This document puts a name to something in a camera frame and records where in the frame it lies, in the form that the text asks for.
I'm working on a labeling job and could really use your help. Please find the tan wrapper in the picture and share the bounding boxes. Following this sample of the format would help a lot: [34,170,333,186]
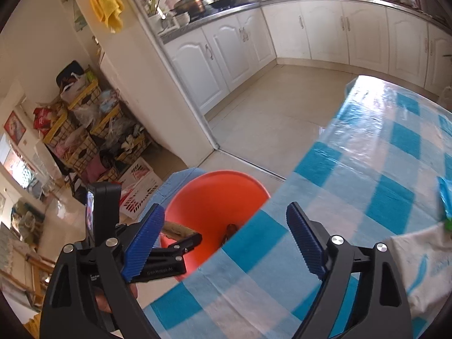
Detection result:
[162,222,198,236]

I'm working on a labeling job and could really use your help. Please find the white cloth with blue print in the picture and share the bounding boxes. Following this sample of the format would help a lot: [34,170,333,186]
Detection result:
[388,224,452,320]

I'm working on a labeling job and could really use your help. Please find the white plastic basket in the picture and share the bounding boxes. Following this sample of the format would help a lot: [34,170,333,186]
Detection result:
[118,157,164,220]

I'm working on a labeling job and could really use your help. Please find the orange plastic basin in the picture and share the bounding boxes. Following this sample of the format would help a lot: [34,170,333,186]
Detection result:
[160,170,272,283]

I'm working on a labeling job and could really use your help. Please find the yellow hanging towel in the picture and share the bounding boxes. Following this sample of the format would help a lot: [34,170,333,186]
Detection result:
[88,0,125,34]

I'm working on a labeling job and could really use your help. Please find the table with blue checked cloth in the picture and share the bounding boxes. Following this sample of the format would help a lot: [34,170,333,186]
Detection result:
[141,75,452,339]

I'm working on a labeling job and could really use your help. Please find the red framed wall picture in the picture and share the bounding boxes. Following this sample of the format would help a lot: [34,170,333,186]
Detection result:
[3,110,27,144]

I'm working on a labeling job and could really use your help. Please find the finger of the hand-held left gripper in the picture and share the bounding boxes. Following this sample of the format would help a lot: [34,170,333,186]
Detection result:
[155,232,203,262]
[115,222,142,242]

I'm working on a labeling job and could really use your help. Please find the black wok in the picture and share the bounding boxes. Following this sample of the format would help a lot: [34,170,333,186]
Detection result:
[208,0,242,10]

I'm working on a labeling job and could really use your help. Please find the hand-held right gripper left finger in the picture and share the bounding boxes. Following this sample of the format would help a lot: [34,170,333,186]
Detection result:
[39,204,166,339]

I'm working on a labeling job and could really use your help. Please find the blue wrapper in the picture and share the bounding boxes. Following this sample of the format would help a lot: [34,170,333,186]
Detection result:
[437,177,452,220]

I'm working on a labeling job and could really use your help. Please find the person's left hand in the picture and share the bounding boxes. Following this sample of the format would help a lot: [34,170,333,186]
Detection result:
[92,282,139,316]

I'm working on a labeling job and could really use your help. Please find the yellow wire storage rack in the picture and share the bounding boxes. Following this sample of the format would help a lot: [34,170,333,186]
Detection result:
[33,67,152,184]

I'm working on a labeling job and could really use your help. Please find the white kitchen cabinets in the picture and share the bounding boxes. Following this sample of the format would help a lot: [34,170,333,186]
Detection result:
[160,0,452,115]

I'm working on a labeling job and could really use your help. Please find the brown cooking pot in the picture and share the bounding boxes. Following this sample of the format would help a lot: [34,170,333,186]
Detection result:
[173,0,207,15]

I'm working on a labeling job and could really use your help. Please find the tall white cabinet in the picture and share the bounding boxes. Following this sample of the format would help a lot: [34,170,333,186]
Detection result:
[98,35,218,168]

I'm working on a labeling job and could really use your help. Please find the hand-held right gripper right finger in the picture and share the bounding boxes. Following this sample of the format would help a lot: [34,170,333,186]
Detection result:
[286,202,414,339]

